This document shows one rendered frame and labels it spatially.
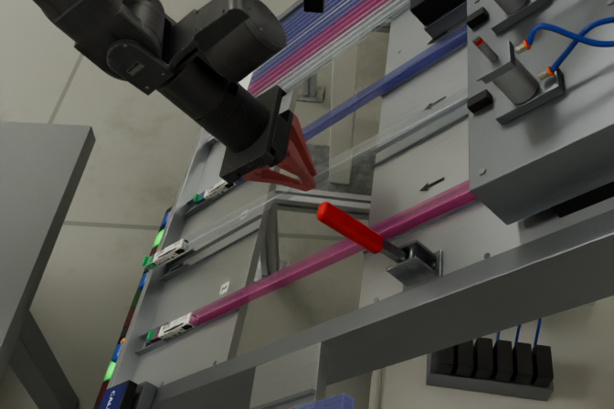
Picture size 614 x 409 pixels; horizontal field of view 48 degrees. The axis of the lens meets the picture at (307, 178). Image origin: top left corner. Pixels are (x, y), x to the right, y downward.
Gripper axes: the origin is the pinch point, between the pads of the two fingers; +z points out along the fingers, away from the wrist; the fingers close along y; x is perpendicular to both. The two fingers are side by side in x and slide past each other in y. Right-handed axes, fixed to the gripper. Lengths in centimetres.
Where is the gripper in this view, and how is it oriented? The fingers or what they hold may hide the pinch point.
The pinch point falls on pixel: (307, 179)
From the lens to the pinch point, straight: 76.2
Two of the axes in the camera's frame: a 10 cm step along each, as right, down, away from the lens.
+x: -7.5, 3.6, 5.5
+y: 1.1, -7.5, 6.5
